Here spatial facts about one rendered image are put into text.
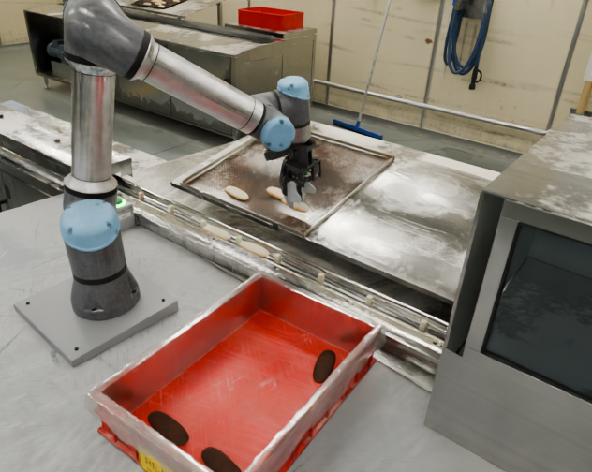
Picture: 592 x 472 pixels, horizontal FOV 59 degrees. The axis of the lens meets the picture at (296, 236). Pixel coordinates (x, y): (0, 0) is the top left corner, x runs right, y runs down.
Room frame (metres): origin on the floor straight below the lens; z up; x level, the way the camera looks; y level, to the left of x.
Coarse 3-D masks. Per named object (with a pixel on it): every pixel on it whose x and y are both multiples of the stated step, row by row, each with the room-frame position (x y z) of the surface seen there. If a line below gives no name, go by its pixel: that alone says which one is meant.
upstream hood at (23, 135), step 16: (0, 112) 2.06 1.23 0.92; (16, 112) 2.08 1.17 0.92; (0, 128) 1.88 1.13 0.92; (16, 128) 1.89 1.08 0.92; (32, 128) 1.90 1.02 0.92; (48, 128) 1.91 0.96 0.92; (0, 144) 1.85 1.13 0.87; (16, 144) 1.76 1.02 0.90; (32, 144) 1.73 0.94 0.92; (48, 144) 1.74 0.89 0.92; (64, 144) 1.75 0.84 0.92; (32, 160) 1.72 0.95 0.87; (48, 160) 1.64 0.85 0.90; (64, 160) 1.61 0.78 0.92; (112, 160) 1.63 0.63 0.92; (128, 160) 1.66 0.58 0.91; (64, 176) 1.60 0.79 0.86
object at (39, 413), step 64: (0, 256) 1.17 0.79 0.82; (64, 256) 1.18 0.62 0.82; (128, 256) 1.20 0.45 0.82; (192, 256) 1.22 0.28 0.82; (0, 320) 0.91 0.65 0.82; (0, 384) 0.72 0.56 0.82; (64, 384) 0.73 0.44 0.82; (384, 384) 0.78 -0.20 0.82; (0, 448) 0.58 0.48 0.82; (64, 448) 0.59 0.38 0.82; (320, 448) 0.61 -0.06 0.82; (384, 448) 0.62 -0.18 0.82; (448, 448) 0.63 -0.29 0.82
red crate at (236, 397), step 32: (256, 320) 0.95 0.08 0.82; (224, 352) 0.84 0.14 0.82; (256, 352) 0.84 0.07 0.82; (288, 352) 0.85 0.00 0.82; (320, 352) 0.85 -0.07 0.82; (192, 384) 0.74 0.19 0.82; (224, 384) 0.75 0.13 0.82; (256, 384) 0.75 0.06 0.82; (288, 384) 0.76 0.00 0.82; (320, 384) 0.76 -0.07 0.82; (352, 384) 0.76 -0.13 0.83; (192, 416) 0.67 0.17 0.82; (224, 416) 0.67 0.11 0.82; (256, 416) 0.67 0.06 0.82; (288, 416) 0.68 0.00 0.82; (128, 448) 0.58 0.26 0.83; (192, 448) 0.60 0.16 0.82; (224, 448) 0.60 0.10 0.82; (256, 448) 0.60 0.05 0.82
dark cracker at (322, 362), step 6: (324, 354) 0.84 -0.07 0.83; (330, 354) 0.84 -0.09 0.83; (318, 360) 0.82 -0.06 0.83; (324, 360) 0.82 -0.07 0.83; (330, 360) 0.82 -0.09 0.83; (318, 366) 0.80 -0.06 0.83; (324, 366) 0.80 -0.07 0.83; (330, 366) 0.80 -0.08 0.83; (318, 372) 0.79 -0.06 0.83; (324, 372) 0.79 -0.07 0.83; (330, 372) 0.79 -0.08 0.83; (318, 378) 0.77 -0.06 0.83; (324, 378) 0.77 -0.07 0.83
